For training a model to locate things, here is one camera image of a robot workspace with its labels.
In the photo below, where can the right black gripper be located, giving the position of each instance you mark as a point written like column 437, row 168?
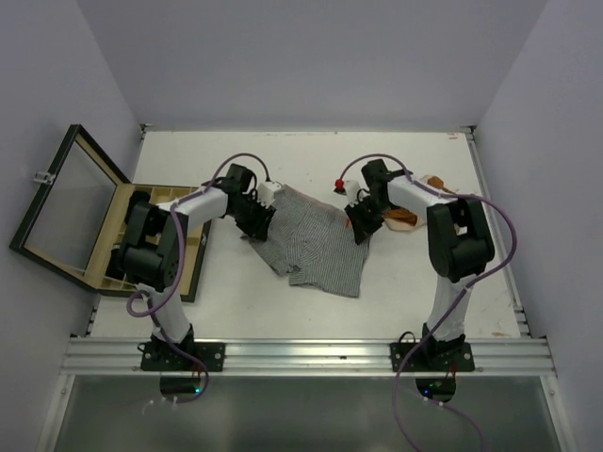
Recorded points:
column 362, row 228

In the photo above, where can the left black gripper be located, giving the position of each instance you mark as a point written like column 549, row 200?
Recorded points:
column 258, row 228

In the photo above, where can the grey striped underwear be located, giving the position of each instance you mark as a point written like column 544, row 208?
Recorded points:
column 312, row 243

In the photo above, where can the black underwear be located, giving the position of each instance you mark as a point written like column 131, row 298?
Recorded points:
column 136, row 197
column 113, row 270

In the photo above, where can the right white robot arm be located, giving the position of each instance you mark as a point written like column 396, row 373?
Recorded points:
column 460, row 245

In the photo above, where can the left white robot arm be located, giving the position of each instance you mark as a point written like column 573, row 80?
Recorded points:
column 153, row 249

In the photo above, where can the orange underwear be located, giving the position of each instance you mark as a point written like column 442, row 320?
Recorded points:
column 404, row 221

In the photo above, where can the rolled black underwear in box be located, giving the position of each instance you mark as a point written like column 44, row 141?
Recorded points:
column 113, row 270

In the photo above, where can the wooden compartment organizer box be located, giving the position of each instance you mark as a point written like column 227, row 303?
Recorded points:
column 112, row 233

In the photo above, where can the glass box lid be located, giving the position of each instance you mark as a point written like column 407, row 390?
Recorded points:
column 62, row 224

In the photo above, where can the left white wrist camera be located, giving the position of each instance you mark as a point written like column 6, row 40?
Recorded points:
column 267, row 192

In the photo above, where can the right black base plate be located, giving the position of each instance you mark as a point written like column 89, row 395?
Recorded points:
column 407, row 355

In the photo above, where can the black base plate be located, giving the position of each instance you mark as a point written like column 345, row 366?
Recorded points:
column 158, row 356
column 407, row 355

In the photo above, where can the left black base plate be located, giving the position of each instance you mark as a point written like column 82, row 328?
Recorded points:
column 158, row 356

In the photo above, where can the white wall latch clip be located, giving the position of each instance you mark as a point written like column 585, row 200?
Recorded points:
column 44, row 178

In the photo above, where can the aluminium mounting rail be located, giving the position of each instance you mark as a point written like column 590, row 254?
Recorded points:
column 313, row 358

